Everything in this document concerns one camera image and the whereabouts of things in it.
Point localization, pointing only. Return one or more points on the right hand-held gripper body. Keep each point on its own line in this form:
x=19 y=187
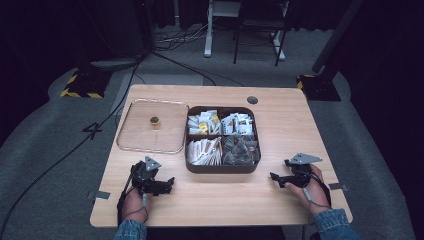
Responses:
x=298 y=173

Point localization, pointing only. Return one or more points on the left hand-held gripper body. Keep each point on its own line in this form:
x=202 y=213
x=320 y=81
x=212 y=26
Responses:
x=144 y=175

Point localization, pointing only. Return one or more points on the person's right hand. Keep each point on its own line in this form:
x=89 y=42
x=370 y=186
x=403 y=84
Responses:
x=315 y=195

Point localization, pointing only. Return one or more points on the person's left hand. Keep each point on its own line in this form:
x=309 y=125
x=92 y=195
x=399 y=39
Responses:
x=133 y=206

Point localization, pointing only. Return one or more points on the grey tape piece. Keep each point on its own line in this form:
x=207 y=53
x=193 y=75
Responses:
x=337 y=186
x=102 y=195

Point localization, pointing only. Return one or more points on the pile of dark pyramid teabags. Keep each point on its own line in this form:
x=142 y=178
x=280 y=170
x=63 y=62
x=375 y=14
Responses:
x=240 y=150

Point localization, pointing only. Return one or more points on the pile of white brown sachets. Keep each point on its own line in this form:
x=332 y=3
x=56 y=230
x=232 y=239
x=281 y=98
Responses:
x=204 y=152

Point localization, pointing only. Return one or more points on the clear lid with gold knob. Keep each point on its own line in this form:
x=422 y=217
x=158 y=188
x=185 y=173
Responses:
x=166 y=133

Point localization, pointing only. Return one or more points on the dark brown compartment box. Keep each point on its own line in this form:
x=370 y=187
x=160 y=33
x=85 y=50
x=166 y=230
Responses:
x=221 y=169

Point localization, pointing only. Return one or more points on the pile of white red packets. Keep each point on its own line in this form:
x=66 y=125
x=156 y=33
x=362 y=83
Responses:
x=238 y=124

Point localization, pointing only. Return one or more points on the pile of white yellow packets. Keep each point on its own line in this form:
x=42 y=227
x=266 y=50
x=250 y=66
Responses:
x=204 y=124

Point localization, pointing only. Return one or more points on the round black table grommet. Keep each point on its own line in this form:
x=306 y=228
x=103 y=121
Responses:
x=252 y=100

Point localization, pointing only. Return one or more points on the black yellow striped stand base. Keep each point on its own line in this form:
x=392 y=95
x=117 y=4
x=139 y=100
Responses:
x=87 y=85
x=320 y=88

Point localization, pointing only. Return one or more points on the dark slanted pole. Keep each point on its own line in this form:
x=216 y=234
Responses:
x=336 y=33

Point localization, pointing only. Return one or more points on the black metal chair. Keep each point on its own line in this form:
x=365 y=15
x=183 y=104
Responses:
x=260 y=23

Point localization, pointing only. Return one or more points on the white desk leg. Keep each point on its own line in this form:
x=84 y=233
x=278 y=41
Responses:
x=210 y=30

